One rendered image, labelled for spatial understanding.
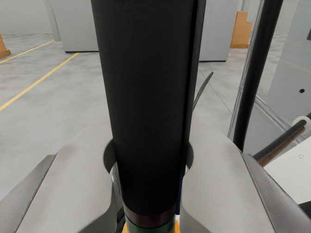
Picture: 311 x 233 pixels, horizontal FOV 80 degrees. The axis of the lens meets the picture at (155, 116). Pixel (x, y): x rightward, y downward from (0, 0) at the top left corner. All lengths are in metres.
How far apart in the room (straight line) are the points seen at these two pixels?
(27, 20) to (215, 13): 10.95
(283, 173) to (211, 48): 5.50
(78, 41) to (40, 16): 6.29
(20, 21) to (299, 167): 14.19
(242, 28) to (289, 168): 7.87
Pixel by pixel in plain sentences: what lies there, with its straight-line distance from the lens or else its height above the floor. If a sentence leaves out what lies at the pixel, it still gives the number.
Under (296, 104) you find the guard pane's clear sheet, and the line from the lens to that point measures 1.15.
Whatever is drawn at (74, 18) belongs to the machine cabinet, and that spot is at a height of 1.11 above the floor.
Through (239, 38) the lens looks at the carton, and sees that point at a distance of 8.35.
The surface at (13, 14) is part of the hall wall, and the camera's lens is 14.37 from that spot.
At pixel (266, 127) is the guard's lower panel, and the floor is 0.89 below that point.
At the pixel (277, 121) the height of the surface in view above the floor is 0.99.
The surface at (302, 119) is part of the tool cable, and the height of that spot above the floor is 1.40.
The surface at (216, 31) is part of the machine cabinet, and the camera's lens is 5.88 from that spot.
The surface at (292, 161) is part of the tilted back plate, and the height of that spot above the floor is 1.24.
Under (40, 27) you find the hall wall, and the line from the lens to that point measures 13.78.
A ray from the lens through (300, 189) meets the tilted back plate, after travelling 0.52.
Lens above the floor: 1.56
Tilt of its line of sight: 32 degrees down
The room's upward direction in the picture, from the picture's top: 1 degrees counter-clockwise
